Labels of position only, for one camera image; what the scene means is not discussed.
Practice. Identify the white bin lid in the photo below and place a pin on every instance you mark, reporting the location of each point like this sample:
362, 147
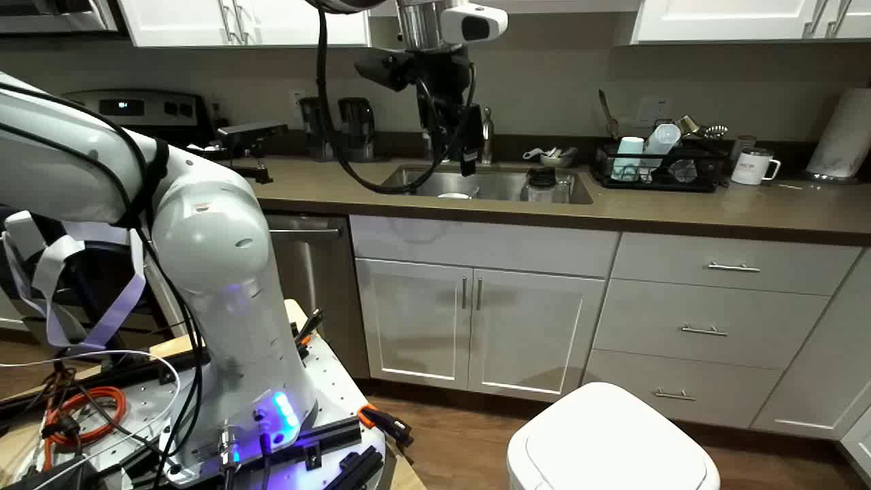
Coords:
607, 440

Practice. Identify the stainless steel dishwasher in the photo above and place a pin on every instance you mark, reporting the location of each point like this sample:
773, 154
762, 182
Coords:
321, 280

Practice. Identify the white trash bin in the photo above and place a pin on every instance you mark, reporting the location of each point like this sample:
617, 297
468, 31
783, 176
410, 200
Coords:
517, 464

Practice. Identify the white lower cabinet door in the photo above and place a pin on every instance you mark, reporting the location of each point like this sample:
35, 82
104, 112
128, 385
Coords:
534, 336
411, 321

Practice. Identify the chrome faucet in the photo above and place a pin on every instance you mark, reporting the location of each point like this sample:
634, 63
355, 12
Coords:
489, 137

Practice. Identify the metal robot mounting plate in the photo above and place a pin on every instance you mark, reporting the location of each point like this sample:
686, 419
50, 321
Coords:
340, 382

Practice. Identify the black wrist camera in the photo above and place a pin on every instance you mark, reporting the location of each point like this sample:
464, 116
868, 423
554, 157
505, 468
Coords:
385, 68

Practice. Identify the black dish rack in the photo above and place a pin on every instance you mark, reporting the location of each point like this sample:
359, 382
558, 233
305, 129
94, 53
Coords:
668, 173

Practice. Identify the white tall cabinet door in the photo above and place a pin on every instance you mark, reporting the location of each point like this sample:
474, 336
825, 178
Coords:
825, 370

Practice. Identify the white plastic container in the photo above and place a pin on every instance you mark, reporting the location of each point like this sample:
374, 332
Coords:
663, 137

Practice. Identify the stainless steel microwave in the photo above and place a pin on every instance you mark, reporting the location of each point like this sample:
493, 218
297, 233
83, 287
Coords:
56, 12

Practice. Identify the white paper towel roll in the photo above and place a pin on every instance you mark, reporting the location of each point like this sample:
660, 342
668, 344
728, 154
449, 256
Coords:
844, 131

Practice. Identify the white mug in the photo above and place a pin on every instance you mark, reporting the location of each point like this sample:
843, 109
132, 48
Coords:
751, 166

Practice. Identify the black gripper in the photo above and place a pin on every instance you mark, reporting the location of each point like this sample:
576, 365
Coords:
441, 76

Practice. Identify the white upper cabinet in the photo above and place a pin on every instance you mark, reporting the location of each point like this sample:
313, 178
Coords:
226, 19
735, 16

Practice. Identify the white sink front panel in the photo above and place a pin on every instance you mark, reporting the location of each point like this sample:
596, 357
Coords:
479, 246

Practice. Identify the white cabinet drawer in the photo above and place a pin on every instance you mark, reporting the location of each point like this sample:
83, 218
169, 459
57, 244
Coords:
791, 261
772, 327
725, 389

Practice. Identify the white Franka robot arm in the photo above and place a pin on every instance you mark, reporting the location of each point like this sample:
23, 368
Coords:
207, 234

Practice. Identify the stainless steel sink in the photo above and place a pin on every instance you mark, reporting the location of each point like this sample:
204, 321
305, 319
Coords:
493, 182

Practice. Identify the dark glass jar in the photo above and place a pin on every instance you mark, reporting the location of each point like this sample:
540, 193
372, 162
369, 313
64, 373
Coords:
357, 127
313, 127

